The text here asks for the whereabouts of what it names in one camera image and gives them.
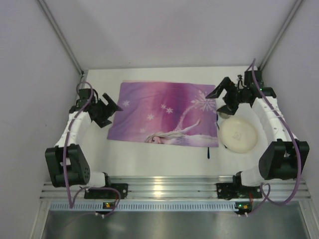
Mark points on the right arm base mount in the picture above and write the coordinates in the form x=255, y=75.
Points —
x=228, y=191

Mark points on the purple printed placemat cloth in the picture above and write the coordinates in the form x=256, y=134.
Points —
x=166, y=113

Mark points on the aluminium frame post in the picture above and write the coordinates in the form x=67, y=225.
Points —
x=58, y=32
x=297, y=5

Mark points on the left aluminium frame post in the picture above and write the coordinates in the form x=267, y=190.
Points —
x=58, y=32

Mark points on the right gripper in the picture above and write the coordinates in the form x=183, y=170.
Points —
x=229, y=95

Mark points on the blue metal spoon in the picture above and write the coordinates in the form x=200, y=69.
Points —
x=217, y=125

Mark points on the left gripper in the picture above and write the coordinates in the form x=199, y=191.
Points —
x=101, y=112

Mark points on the small beige cup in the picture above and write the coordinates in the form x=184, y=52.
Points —
x=224, y=115

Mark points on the perforated cable duct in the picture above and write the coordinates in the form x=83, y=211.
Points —
x=174, y=206

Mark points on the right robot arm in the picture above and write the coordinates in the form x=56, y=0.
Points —
x=285, y=155

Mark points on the cream round plate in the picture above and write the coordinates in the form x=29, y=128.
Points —
x=238, y=134

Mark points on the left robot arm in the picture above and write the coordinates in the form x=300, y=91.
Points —
x=67, y=157

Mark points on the right aluminium frame post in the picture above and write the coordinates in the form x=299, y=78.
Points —
x=297, y=5

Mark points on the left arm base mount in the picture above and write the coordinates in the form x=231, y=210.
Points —
x=111, y=193

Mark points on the aluminium mounting rail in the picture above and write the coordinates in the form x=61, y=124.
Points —
x=192, y=187

